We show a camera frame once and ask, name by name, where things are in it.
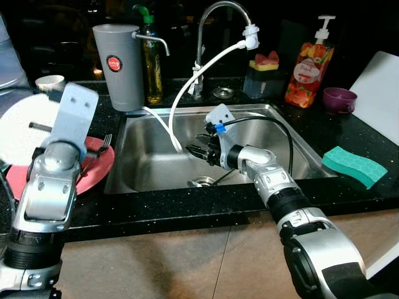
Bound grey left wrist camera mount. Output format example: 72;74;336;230
49;83;99;156

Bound red and yellow sponge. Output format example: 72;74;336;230
249;51;280;71

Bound small purple bowl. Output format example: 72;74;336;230
322;87;358;114

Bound stainless steel sink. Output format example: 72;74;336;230
104;103;340;195

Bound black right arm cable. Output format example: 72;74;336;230
218;116;295;178

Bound white printed mug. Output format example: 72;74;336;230
36;75;65;94

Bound grey water filter canister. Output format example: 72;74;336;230
93;24;170;113

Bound orange dish soap pump bottle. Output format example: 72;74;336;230
285;16;337;108

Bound white cutting board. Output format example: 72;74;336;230
348;51;399;147

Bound dark sponge holder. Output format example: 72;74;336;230
243;65;280;100

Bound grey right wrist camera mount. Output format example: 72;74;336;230
204;104;236;135

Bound white faucet hose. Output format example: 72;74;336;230
140;24;260;153

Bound oil bottle green cap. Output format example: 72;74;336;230
134;5;165;105

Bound white bowl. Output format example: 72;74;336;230
0;92;63;168

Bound steel fork dark handle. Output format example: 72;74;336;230
78;134;113;181

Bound beige kitchen cabinet fronts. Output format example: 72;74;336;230
56;209;399;299

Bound pink plate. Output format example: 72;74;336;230
5;136;116;200

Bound chrome gooseneck faucet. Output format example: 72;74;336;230
195;0;253;98

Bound sink drain strainer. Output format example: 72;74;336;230
187;176;216;187

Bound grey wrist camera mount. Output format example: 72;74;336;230
49;83;99;156
204;104;236;135

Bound white tiered plastic container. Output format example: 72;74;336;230
0;16;31;91

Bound green sponge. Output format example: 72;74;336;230
322;146;388;189

